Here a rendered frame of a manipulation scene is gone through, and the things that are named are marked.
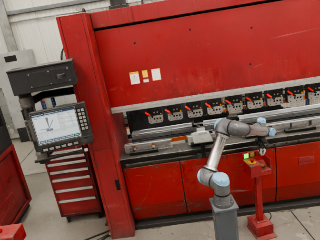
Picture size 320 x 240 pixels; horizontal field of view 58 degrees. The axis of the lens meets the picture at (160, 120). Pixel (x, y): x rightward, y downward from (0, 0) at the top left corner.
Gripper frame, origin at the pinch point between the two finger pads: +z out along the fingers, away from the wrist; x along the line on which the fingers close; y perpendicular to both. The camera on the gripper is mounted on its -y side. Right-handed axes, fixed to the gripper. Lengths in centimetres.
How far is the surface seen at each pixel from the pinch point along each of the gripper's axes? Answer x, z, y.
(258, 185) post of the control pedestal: 5.5, 30.8, -2.5
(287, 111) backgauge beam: -62, -10, 55
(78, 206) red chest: 188, 68, 85
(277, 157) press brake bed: -27.4, 20.0, 18.5
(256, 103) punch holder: -15, -35, 38
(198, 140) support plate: 51, -14, 28
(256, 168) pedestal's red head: 9.2, 9.0, -5.9
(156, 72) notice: 77, -80, 59
